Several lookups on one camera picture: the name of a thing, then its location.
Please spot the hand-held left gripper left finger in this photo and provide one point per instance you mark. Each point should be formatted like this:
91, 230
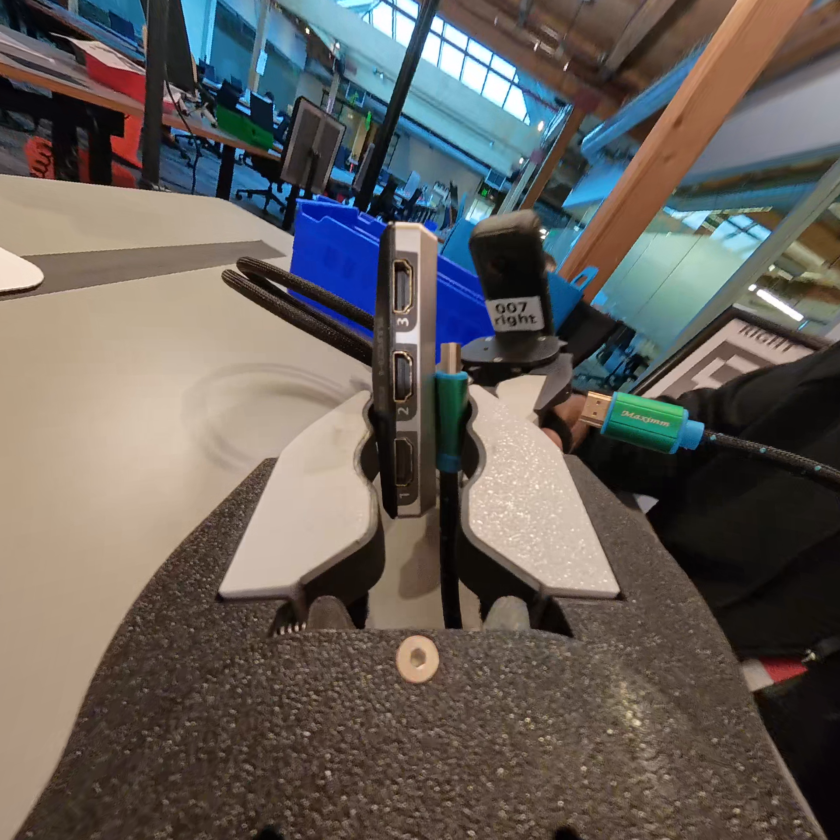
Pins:
308, 512

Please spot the black metal pole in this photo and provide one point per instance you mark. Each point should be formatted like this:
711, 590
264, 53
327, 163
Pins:
397, 98
156, 92

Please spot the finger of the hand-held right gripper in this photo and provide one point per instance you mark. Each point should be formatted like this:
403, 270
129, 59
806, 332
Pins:
522, 397

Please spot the white monitor stand base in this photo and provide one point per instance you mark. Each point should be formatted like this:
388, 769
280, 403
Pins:
16, 272

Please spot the blue plastic bin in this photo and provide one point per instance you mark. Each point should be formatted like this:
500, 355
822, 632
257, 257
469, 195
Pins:
334, 262

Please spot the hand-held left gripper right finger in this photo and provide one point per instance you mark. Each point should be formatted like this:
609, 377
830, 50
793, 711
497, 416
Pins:
538, 512

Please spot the green plastic box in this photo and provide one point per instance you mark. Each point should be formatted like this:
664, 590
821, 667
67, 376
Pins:
246, 128

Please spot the wooden ceiling beam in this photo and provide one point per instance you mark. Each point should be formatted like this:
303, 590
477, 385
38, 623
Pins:
682, 144

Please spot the person's right hand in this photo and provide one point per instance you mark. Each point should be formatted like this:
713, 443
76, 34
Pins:
577, 420

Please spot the grey multi-port switch box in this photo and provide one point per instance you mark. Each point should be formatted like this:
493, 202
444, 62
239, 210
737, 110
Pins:
423, 308

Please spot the red plastic box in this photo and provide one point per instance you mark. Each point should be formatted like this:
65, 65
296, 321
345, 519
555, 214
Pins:
115, 77

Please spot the black framed printed sign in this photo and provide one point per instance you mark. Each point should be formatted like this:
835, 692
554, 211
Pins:
722, 354

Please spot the person's right forearm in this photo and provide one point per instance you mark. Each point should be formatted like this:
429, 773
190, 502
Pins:
722, 525

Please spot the black computer monitor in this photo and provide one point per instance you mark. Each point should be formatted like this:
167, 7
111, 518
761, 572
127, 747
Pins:
313, 144

